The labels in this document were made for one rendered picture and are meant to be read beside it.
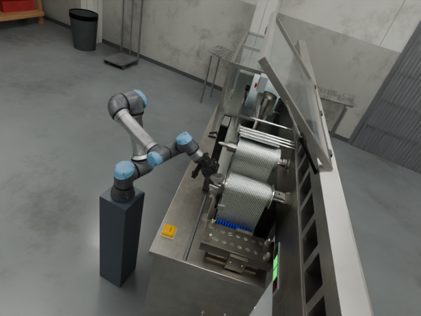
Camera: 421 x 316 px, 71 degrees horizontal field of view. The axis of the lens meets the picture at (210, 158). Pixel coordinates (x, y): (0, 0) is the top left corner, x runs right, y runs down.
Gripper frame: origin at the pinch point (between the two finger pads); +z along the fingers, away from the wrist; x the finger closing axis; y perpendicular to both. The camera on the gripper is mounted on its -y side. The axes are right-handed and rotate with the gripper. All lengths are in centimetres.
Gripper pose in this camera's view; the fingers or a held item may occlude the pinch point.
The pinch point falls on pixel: (217, 184)
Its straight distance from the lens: 165.6
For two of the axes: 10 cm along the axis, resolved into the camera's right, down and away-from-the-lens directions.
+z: 5.9, 7.3, 3.5
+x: 2.0, -5.5, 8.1
